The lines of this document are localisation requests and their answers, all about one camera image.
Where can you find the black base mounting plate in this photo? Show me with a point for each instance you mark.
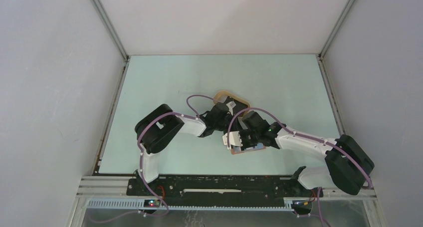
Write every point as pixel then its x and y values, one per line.
pixel 222 191

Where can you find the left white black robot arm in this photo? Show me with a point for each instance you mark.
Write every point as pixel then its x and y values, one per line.
pixel 156 131

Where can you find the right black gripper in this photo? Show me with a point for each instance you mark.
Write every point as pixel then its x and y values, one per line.
pixel 245 146

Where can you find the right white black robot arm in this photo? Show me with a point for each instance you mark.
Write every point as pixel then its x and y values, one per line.
pixel 345 164

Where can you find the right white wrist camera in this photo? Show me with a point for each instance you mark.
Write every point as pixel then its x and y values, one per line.
pixel 231 139

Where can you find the brown leather card holder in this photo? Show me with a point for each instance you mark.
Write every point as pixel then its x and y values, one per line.
pixel 239 150

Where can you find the beige oval card tray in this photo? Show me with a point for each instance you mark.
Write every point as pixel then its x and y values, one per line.
pixel 221 96

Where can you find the aluminium frame rail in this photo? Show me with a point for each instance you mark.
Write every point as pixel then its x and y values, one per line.
pixel 109 192

